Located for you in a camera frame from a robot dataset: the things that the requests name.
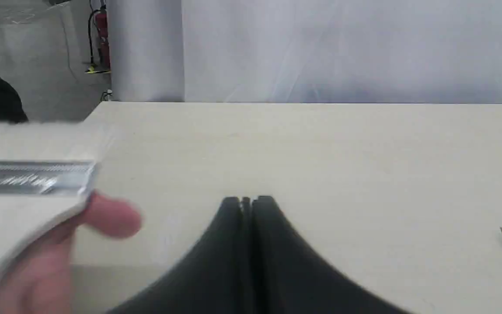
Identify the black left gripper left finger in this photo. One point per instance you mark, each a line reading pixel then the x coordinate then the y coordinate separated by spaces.
pixel 207 280

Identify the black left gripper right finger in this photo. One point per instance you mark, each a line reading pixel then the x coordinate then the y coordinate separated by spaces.
pixel 291 278

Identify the wide wooden-handled paint brush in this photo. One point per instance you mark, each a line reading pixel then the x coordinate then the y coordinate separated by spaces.
pixel 47 172

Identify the bare human hand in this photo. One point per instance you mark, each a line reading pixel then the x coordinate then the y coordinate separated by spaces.
pixel 40 282

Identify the red fire extinguisher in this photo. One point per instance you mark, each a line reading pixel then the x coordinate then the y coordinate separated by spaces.
pixel 97 32

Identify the white backdrop curtain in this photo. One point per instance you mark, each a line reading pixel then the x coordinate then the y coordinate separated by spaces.
pixel 326 51

